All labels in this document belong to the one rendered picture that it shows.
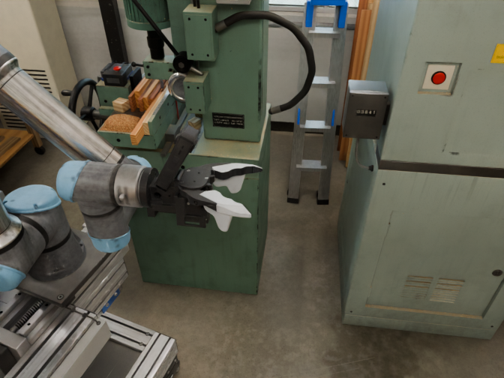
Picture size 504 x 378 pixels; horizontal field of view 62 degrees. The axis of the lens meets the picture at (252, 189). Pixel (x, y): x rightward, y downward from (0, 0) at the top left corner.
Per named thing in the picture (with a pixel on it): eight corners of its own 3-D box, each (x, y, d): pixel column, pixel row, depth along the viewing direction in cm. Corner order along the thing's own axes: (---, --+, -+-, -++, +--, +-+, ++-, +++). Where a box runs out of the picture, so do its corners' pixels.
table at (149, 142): (134, 74, 200) (131, 61, 196) (196, 78, 197) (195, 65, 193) (75, 143, 154) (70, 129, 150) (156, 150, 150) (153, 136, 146)
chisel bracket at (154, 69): (151, 75, 165) (148, 53, 160) (186, 76, 164) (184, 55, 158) (145, 82, 160) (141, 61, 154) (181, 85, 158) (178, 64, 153)
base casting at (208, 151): (149, 111, 198) (146, 94, 193) (271, 120, 192) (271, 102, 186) (112, 167, 164) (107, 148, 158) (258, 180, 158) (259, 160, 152)
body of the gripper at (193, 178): (218, 205, 79) (156, 199, 80) (217, 165, 75) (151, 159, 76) (209, 229, 73) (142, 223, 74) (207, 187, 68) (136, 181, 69)
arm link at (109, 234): (143, 219, 91) (134, 179, 84) (124, 259, 82) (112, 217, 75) (108, 216, 91) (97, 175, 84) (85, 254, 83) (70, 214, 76)
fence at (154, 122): (192, 65, 193) (191, 54, 189) (196, 66, 193) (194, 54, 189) (149, 135, 147) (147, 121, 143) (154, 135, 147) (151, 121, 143)
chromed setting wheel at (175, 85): (170, 100, 155) (166, 67, 147) (203, 102, 153) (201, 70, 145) (168, 103, 152) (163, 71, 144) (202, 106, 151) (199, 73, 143)
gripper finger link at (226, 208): (251, 238, 68) (213, 215, 73) (251, 208, 65) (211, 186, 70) (237, 247, 66) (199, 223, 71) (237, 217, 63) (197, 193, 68)
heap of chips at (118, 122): (109, 117, 156) (107, 108, 154) (145, 120, 155) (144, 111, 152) (99, 130, 149) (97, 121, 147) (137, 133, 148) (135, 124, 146)
